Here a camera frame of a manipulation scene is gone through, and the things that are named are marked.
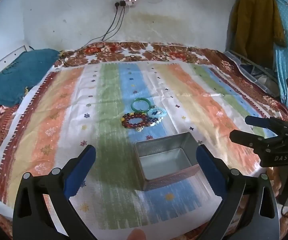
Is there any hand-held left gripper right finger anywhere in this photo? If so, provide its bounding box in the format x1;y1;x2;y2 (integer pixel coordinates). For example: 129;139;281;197
196;144;281;240

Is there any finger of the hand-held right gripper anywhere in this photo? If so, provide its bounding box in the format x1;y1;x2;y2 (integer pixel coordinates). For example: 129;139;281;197
229;129;286;157
245;116;288;137

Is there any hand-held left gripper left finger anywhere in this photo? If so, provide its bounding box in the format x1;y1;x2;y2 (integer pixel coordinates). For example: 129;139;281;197
12;144;98;240

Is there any rectangular metal tin box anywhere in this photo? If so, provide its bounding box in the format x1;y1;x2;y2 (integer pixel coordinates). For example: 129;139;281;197
133;132;200;192

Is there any dark red bead bracelet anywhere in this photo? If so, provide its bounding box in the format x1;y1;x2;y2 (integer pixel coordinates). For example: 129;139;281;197
121;112;148;130

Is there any pale pink bead bracelet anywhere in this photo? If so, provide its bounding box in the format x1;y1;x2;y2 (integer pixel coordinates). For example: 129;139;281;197
148;117;164;127

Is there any blue and white bead bracelet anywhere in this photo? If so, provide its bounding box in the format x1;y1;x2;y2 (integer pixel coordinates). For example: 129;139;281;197
148;107;165;120

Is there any person's left hand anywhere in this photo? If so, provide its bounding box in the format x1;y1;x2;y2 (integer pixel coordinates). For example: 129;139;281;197
127;229;147;240

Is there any striped pastel woven mat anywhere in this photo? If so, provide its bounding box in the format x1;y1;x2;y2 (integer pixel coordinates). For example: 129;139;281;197
0;61;288;230

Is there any clear plastic storage bag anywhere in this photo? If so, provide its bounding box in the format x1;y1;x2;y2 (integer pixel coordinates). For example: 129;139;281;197
224;51;281;96

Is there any green jade bangle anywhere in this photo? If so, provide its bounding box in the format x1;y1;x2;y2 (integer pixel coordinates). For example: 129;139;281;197
130;97;151;112

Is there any mustard yellow jacket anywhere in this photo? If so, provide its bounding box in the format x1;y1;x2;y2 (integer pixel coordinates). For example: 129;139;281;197
230;0;287;68

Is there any teal pillow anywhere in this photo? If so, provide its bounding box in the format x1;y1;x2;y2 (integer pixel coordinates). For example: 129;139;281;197
0;48;60;106

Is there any white power strip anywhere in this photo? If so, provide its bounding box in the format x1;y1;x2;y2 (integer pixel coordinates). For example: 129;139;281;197
112;0;137;8

